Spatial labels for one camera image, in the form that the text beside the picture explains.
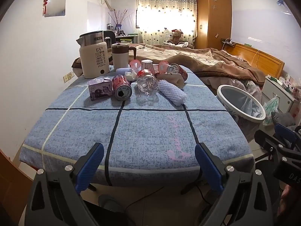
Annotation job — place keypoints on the red knot ornament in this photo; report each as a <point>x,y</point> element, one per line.
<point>45,3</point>

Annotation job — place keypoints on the blue flower wall decal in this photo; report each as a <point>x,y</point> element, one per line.
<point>280,2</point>

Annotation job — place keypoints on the square wall mirror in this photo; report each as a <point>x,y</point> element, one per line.
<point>56,3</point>

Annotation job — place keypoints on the grey cushioned black chair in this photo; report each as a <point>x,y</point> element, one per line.
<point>282,119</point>

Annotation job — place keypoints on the vase of flower branches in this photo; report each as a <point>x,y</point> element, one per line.
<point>118,21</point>

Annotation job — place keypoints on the pink bed sheet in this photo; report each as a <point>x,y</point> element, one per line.
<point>235,82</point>

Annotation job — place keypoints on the wall socket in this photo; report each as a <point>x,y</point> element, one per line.
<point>68,77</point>

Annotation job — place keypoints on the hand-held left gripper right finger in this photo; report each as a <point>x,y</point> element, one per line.
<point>209,167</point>

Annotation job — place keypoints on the beige mug with brown band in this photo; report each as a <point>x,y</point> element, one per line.
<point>120,58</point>

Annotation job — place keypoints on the person's right hand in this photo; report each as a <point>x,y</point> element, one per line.
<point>286,201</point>

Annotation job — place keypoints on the white tissue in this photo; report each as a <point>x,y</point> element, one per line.
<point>130,76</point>

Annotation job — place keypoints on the clear plastic bottle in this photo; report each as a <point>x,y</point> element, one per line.
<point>147,83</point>

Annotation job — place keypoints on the cluttered desk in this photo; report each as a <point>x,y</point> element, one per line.
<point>127,38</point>

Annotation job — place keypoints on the blue heart print curtain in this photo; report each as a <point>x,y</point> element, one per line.
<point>164,0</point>

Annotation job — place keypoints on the green print plastic bag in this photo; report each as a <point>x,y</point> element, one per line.
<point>270,108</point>

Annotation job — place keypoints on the cream electric kettle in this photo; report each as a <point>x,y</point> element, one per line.
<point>94,58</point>

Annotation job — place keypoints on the printed paper cup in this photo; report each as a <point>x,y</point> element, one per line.
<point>147,64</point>

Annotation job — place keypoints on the wooden bed headboard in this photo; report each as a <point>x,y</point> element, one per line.
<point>265,61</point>

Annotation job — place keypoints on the brown bed blanket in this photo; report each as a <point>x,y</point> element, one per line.
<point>207,63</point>

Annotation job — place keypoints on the pile of small boxes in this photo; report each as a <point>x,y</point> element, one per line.
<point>290,83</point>

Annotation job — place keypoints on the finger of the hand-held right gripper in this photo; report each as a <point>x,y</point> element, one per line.
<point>284,133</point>
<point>265,141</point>

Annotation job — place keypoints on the red drink can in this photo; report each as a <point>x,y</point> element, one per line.
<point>180,71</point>
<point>120,84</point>

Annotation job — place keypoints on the pink strawberry carton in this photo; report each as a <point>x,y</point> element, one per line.
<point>172,78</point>

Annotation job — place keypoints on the white rimmed trash bin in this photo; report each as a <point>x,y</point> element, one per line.
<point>258,119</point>

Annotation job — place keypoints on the pink plastic lid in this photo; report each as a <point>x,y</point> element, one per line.
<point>135,64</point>
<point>162,67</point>

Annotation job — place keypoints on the brown wooden panel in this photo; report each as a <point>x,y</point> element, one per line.
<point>11,188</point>

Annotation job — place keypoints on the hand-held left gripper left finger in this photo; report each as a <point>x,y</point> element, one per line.
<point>90,167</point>

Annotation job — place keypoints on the white nightstand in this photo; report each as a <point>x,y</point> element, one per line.
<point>277,94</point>

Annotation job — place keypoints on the wooden wardrobe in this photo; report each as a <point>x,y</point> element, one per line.
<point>212,18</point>

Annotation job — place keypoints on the white foam fruit net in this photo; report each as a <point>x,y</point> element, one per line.
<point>171,91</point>

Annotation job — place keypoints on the brown teddy bear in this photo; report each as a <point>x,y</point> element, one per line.
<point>176,36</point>

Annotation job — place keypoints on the small wall shelf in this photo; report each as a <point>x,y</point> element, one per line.
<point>228,42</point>

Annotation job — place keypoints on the purple drink carton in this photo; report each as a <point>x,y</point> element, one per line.
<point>100,89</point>

